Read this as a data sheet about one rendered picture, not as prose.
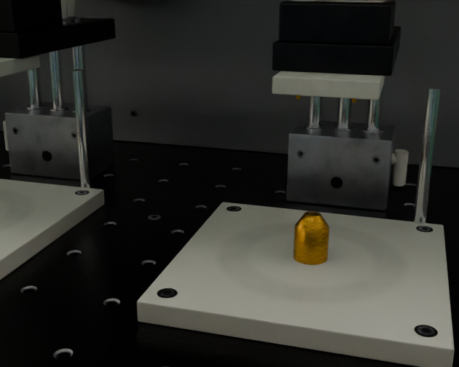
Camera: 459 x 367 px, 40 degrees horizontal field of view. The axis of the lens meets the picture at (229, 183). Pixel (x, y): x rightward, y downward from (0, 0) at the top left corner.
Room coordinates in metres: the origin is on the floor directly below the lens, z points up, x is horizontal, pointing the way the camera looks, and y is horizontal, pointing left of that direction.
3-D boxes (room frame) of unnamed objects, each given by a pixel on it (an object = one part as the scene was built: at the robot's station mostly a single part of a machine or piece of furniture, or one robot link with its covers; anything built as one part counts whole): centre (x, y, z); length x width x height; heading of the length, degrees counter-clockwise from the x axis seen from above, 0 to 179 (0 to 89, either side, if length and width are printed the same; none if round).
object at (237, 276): (0.33, -0.05, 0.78); 0.15 x 0.15 x 0.01; 74
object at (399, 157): (0.45, -0.13, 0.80); 0.01 x 0.01 x 0.03; 74
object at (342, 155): (0.47, -0.09, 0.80); 0.07 x 0.05 x 0.06; 74
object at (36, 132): (0.54, 0.15, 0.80); 0.07 x 0.05 x 0.06; 74
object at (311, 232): (0.33, -0.05, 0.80); 0.02 x 0.02 x 0.03
